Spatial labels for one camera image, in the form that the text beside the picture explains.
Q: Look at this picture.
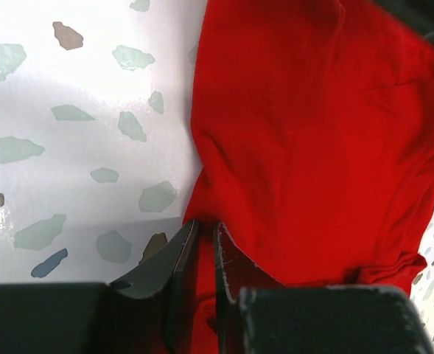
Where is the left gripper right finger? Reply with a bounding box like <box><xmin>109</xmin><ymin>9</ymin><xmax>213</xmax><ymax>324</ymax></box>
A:
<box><xmin>214</xmin><ymin>223</ymin><xmax>434</xmax><ymax>354</ymax></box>

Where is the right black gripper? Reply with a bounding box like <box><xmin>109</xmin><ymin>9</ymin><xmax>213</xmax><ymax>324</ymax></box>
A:
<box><xmin>373</xmin><ymin>0</ymin><xmax>434</xmax><ymax>46</ymax></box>

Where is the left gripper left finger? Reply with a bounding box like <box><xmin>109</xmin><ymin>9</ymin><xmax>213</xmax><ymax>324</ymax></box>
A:
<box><xmin>0</xmin><ymin>220</ymin><xmax>198</xmax><ymax>353</ymax></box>

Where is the red t shirt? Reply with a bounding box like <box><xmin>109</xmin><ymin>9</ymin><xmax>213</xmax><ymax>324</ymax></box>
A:
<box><xmin>185</xmin><ymin>1</ymin><xmax>434</xmax><ymax>353</ymax></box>

